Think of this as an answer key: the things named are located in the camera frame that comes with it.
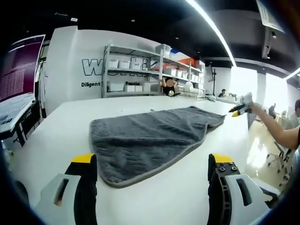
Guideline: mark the grey towel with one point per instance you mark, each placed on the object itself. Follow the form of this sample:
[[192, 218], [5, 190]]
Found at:
[[145, 140]]

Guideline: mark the short ceiling light strip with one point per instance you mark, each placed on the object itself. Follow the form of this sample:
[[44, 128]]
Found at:
[[293, 73]]

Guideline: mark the white office chair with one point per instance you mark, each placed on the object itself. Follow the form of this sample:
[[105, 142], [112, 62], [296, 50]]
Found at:
[[281, 157]]

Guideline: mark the row of white storage bins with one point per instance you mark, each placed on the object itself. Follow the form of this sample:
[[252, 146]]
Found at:
[[178, 72]]

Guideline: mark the white chair seat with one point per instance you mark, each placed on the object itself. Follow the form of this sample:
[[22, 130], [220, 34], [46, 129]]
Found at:
[[268, 189]]

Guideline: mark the black laptop stand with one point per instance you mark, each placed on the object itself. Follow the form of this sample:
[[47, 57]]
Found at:
[[25, 126]]

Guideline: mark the grey metal shelf rack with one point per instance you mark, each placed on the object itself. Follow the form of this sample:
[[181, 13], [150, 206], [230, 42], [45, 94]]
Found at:
[[161, 68]]

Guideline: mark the white laptop with purple screen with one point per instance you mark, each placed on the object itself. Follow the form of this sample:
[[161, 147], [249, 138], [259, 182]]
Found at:
[[18, 75]]

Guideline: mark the ceiling air conditioner unit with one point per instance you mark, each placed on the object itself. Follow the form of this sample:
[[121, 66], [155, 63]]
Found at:
[[269, 14]]

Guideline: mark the long ceiling light strip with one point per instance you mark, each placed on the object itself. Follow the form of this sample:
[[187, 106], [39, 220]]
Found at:
[[215, 28]]

